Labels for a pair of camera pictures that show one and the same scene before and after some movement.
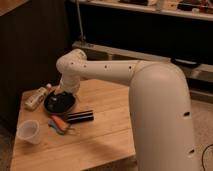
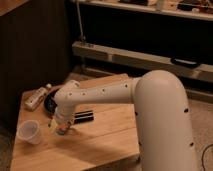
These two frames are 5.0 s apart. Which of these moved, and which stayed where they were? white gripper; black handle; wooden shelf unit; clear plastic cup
Moved: white gripper
Stayed: clear plastic cup; wooden shelf unit; black handle
